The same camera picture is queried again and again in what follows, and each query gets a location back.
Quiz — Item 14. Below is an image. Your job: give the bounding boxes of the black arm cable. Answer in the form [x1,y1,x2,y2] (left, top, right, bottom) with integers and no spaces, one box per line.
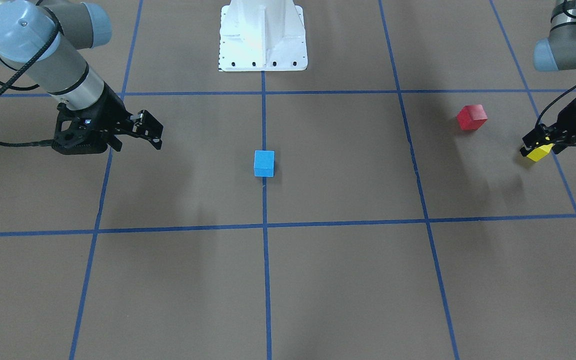
[537,65,576,131]
[0,5,64,148]

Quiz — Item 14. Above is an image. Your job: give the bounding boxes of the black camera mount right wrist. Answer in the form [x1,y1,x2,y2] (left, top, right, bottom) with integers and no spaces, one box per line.
[50,117,109,155]

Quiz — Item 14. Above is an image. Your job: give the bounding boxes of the blue block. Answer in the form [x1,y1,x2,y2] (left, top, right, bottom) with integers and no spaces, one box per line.
[253,149,275,178]

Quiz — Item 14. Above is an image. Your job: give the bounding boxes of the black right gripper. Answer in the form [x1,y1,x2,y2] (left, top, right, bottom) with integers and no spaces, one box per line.
[58,82,165,153]

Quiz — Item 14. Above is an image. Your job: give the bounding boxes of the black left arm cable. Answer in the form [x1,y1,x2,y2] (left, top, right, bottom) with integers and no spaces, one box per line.
[537,65,576,131]

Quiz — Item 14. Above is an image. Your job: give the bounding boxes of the yellow block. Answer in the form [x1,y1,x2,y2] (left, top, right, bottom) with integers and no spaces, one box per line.
[519,144,554,163]

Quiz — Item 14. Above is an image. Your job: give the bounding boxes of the white metal mount base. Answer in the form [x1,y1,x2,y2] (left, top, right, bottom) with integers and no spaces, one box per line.
[218,0,309,72]

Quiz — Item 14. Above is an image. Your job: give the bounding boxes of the red block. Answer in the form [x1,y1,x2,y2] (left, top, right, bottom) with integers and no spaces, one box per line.
[456,104,489,132]

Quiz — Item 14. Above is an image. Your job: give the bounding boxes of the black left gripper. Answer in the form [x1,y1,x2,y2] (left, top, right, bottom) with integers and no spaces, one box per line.
[519,98,576,157]

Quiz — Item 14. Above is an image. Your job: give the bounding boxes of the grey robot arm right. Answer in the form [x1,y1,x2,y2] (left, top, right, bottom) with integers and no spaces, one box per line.
[0,0,163,155]

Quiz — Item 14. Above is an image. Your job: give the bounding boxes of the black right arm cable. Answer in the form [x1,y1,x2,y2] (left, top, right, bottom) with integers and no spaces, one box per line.
[0,5,64,148]

